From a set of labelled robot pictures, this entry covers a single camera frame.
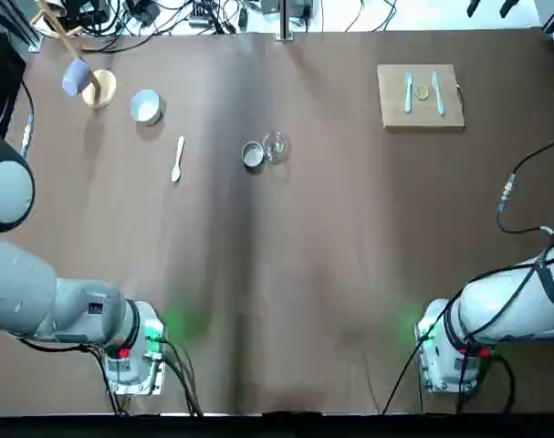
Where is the transparent glass spice bottle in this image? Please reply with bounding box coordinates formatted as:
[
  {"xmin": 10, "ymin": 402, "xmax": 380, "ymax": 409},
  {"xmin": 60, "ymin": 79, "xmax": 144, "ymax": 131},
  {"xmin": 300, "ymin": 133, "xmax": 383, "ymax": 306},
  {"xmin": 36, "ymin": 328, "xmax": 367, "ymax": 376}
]
[{"xmin": 261, "ymin": 130, "xmax": 290, "ymax": 164}]

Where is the pale green plastic spoon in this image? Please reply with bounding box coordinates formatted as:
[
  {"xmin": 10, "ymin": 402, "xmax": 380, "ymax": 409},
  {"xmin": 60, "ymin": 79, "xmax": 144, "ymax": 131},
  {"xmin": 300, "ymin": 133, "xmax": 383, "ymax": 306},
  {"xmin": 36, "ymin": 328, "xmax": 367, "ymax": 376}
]
[{"xmin": 170, "ymin": 135, "xmax": 186, "ymax": 184}]

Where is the round white bottle lid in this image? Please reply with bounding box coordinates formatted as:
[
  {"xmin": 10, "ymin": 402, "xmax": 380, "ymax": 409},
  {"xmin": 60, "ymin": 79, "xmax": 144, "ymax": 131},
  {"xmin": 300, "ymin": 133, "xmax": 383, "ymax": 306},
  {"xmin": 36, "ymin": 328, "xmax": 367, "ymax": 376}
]
[{"xmin": 241, "ymin": 140, "xmax": 265, "ymax": 171}]

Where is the pale green plastic knife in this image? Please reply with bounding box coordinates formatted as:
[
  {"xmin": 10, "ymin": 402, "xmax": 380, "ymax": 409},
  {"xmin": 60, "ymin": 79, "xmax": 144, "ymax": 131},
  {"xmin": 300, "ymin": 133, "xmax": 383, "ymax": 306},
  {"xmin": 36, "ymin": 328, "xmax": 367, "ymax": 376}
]
[{"xmin": 431, "ymin": 70, "xmax": 446, "ymax": 118}]

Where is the pale blue plastic fork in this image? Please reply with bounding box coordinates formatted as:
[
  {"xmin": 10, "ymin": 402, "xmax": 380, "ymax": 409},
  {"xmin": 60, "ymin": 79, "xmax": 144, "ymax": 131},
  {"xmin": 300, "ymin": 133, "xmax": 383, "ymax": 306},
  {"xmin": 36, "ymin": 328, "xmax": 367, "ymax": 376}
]
[{"xmin": 402, "ymin": 72, "xmax": 415, "ymax": 114}]

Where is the wooden cutting board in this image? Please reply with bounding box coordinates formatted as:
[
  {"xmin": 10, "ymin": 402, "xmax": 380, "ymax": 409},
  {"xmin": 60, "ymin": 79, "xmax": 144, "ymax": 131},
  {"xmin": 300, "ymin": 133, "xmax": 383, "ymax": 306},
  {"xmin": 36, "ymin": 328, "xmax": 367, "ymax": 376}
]
[{"xmin": 376, "ymin": 63, "xmax": 467, "ymax": 134}]

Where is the black power adapter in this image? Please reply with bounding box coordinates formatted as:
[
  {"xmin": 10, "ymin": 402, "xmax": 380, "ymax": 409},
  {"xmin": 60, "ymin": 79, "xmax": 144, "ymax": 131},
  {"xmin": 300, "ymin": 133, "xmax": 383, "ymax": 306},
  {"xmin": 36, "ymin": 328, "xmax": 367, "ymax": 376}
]
[{"xmin": 126, "ymin": 0, "xmax": 158, "ymax": 24}]

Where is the white round bowl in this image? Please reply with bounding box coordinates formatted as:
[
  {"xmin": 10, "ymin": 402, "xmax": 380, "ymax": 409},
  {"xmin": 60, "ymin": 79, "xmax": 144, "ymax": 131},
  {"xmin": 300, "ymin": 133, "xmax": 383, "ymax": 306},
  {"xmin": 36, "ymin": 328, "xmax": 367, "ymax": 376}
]
[{"xmin": 129, "ymin": 89, "xmax": 164, "ymax": 128}]

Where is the wooden cup stand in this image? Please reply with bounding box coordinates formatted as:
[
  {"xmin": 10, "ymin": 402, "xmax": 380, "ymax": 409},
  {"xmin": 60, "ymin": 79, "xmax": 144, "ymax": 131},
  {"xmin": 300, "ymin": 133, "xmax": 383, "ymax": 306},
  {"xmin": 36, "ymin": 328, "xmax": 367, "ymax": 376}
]
[{"xmin": 32, "ymin": 0, "xmax": 118, "ymax": 110}]

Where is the purple plastic cup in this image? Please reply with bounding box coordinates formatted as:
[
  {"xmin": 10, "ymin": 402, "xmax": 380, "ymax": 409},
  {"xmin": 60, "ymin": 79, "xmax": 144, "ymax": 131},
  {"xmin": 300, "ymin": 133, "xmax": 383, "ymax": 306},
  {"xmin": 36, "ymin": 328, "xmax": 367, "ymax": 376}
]
[{"xmin": 60, "ymin": 57, "xmax": 92, "ymax": 97}]

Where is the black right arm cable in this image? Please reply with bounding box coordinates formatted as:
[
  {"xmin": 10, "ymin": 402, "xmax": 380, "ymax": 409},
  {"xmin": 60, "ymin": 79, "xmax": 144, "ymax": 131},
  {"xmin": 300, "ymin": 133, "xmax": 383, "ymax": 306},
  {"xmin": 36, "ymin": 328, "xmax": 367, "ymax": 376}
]
[{"xmin": 495, "ymin": 136, "xmax": 554, "ymax": 238}]

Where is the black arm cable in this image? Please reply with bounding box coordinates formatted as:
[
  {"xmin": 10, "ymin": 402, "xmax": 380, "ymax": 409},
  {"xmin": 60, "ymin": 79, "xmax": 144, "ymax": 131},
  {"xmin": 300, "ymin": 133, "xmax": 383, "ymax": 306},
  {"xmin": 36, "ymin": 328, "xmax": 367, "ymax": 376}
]
[
  {"xmin": 19, "ymin": 80, "xmax": 37, "ymax": 159},
  {"xmin": 495, "ymin": 136, "xmax": 554, "ymax": 238}
]

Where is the metal camera post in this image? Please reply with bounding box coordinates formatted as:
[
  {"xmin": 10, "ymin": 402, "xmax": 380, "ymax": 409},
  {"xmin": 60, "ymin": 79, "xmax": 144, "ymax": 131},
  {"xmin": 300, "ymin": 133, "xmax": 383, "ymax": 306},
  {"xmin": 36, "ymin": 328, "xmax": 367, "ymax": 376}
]
[{"xmin": 276, "ymin": 0, "xmax": 296, "ymax": 43}]

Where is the black right base cable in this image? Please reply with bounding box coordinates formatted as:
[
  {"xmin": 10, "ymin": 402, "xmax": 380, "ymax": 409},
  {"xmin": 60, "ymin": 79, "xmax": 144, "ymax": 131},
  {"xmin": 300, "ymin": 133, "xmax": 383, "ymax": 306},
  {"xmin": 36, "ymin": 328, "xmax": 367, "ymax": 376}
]
[{"xmin": 381, "ymin": 335, "xmax": 426, "ymax": 416}]

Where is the black base cable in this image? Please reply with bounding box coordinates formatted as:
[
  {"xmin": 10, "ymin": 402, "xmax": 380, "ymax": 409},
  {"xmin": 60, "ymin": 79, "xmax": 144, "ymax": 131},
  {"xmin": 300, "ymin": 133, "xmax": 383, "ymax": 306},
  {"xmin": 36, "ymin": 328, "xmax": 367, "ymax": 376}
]
[
  {"xmin": 381, "ymin": 335, "xmax": 426, "ymax": 416},
  {"xmin": 160, "ymin": 336, "xmax": 205, "ymax": 417}
]

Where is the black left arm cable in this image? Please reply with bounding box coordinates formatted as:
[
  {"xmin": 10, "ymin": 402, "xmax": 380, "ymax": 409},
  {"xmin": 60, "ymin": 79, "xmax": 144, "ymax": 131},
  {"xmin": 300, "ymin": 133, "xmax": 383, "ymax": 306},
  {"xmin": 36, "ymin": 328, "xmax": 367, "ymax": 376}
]
[{"xmin": 19, "ymin": 80, "xmax": 37, "ymax": 159}]

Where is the black left base cable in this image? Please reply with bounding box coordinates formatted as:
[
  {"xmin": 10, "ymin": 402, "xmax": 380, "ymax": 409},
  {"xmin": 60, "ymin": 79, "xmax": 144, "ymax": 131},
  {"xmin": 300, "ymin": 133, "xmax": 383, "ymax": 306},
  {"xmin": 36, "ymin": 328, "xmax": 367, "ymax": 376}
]
[{"xmin": 160, "ymin": 336, "xmax": 205, "ymax": 417}]

